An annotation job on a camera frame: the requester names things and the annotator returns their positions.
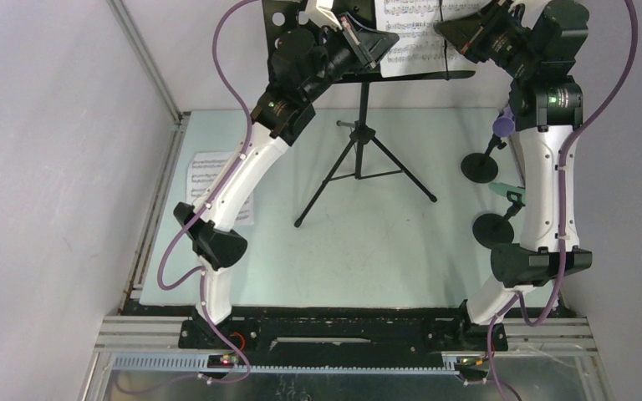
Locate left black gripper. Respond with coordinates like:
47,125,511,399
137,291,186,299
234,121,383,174
301,12,398,103

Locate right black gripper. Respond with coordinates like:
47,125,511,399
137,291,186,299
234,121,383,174
432,0,538,80

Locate white sheet music page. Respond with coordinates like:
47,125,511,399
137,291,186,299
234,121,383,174
185,152,255,226
374,0,487,78

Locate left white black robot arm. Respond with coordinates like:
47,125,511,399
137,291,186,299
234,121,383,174
174,28,399,348

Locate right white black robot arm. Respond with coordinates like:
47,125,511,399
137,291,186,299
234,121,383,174
434,1,593,349

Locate purple toy microphone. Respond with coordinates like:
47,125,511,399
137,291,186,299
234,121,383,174
492,105,516,138

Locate black round microphone stand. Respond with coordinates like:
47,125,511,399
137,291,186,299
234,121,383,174
471,201,524,249
460,135,507,184

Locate green toy microphone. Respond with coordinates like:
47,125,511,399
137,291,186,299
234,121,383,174
488,182,527,203

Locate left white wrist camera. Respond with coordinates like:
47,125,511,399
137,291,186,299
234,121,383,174
304,0,349,31

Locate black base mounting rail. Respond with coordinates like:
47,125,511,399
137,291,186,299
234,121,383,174
178,306,508,377

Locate aluminium frame rail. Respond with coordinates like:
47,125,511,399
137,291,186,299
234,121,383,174
108,0,185,300

